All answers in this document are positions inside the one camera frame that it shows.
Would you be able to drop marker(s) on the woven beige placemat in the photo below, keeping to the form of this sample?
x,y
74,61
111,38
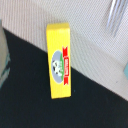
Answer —
x,y
95,53

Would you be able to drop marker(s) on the wooden handled toy fork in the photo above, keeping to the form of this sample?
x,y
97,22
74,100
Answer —
x,y
115,16

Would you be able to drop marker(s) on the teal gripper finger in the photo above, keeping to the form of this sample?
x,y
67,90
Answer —
x,y
4,56

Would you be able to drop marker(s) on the light blue milk carton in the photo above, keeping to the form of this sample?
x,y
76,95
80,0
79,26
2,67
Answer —
x,y
126,70

